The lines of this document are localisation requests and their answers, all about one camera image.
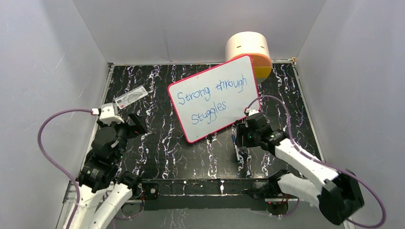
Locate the pink-framed whiteboard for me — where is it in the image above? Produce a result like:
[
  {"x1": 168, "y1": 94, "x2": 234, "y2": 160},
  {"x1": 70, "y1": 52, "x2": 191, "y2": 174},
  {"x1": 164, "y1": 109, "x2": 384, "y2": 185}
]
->
[{"x1": 168, "y1": 55, "x2": 261, "y2": 143}]

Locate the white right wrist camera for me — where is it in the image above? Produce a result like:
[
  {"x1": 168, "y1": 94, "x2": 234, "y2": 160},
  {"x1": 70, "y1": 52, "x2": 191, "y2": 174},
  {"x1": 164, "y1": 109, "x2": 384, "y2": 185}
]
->
[{"x1": 244, "y1": 108, "x2": 259, "y2": 116}]

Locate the cream and orange cylinder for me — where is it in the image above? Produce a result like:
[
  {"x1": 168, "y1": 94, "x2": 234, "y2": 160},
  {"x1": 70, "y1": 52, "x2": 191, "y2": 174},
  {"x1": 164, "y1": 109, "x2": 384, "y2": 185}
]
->
[{"x1": 225, "y1": 31, "x2": 272, "y2": 84}]

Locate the white printed label card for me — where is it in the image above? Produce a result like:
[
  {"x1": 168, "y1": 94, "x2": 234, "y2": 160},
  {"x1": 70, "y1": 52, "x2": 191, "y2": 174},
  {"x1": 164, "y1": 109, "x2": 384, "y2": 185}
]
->
[{"x1": 114, "y1": 85, "x2": 148, "y2": 109}]

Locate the blue marker cap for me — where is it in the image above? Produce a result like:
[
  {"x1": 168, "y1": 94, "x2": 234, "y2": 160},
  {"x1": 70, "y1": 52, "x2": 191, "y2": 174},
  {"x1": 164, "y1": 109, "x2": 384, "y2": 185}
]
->
[{"x1": 231, "y1": 134, "x2": 237, "y2": 146}]

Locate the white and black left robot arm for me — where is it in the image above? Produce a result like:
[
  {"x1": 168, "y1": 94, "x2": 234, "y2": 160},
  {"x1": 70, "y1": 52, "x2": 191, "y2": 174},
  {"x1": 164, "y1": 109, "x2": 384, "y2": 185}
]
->
[{"x1": 63, "y1": 114, "x2": 147, "y2": 229}]

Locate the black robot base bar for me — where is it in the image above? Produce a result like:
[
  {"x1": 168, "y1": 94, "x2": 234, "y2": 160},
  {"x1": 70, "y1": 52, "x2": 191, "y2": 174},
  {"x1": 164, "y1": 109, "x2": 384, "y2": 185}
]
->
[{"x1": 140, "y1": 178, "x2": 289, "y2": 215}]

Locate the white whiteboard marker pen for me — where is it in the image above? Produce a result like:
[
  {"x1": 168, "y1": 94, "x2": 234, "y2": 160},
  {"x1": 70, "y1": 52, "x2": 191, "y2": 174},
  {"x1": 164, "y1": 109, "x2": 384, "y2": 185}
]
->
[{"x1": 234, "y1": 145, "x2": 241, "y2": 162}]

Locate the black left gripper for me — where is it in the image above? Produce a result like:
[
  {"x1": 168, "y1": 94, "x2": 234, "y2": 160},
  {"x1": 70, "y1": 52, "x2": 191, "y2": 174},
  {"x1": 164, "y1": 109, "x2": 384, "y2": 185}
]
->
[{"x1": 99, "y1": 111, "x2": 147, "y2": 163}]

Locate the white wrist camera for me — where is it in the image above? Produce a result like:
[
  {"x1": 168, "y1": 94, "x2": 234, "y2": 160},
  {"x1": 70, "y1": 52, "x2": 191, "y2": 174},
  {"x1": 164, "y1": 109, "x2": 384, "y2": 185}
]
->
[
  {"x1": 244, "y1": 108, "x2": 259, "y2": 116},
  {"x1": 90, "y1": 103, "x2": 125, "y2": 125}
]

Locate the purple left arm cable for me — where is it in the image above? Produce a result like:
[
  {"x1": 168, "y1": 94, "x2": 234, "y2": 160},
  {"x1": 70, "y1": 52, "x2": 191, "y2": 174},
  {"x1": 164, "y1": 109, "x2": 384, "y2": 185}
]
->
[{"x1": 37, "y1": 108, "x2": 145, "y2": 229}]

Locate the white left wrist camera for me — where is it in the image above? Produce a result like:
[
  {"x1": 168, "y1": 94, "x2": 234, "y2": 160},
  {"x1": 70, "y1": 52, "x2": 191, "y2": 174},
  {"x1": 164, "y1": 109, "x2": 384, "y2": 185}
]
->
[{"x1": 90, "y1": 103, "x2": 125, "y2": 125}]

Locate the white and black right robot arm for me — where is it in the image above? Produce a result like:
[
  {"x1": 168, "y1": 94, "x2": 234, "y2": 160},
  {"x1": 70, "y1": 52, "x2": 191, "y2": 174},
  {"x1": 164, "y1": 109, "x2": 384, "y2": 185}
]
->
[{"x1": 236, "y1": 112, "x2": 364, "y2": 225}]

